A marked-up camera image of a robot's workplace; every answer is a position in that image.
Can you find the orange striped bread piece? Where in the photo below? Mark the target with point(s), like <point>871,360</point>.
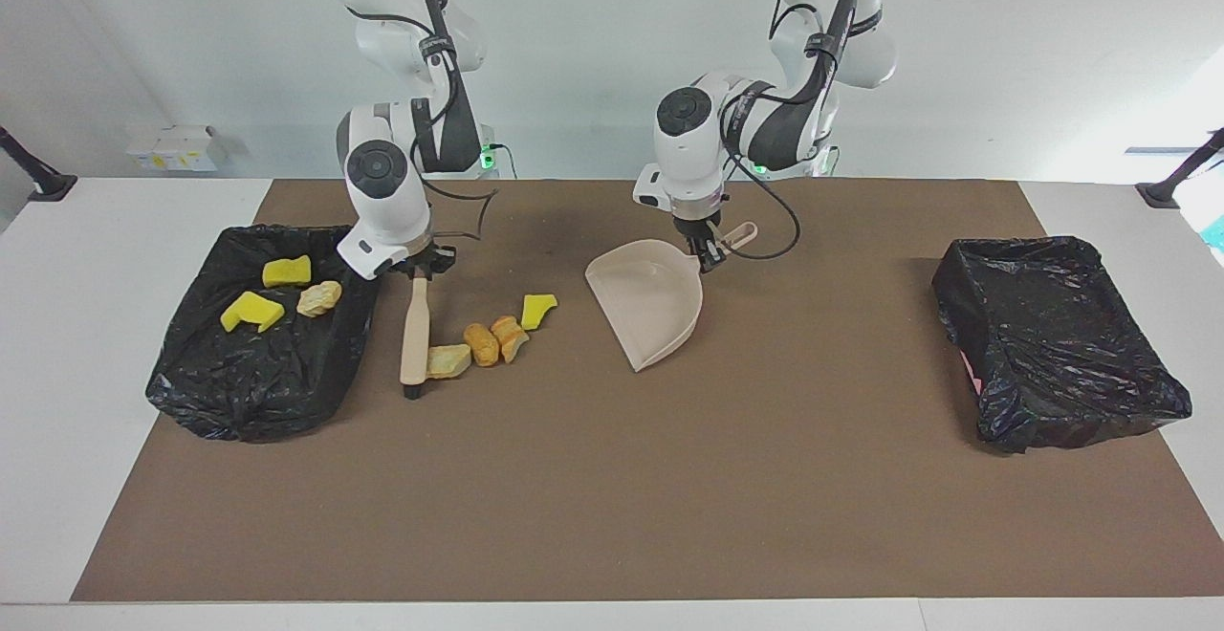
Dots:
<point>510,337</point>

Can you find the black trash bag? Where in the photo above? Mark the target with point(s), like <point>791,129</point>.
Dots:
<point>1052,344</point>
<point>258,382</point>

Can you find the small yellow sponge wedge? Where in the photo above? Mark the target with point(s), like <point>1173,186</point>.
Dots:
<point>537,311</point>

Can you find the pale beige chip piece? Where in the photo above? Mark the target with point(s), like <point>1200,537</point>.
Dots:
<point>318,298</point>

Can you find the brown oval bread roll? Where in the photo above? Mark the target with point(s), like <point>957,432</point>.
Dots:
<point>482,344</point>

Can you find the brown paper table mat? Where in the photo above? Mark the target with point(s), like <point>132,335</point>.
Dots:
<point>574,535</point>

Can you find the yellow and green sponge piece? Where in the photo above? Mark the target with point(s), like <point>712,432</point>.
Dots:
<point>251,311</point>

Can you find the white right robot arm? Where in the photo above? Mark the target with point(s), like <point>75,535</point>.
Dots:
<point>382,201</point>

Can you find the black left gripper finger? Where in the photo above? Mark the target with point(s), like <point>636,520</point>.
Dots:
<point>702,254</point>
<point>720,245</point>

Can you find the yellow sponge chunk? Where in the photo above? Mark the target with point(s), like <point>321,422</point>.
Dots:
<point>287,272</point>

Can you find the beige brush with black bristles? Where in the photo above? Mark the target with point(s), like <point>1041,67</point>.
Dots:
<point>415,335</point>

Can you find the white cardboard box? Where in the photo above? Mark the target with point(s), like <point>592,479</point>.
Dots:
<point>177,148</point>

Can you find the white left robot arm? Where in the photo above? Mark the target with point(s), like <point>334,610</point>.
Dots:
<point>688,153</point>

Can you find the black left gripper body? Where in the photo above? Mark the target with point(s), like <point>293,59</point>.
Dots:
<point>696,229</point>

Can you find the pink bin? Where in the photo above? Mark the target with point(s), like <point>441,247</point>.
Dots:
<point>972,375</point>

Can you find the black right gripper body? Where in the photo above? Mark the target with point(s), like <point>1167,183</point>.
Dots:
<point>430,260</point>

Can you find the beige bread chunk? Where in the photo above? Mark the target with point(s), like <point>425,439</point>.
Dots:
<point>449,361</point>

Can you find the beige plastic dustpan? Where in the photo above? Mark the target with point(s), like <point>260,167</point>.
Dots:
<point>650,306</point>

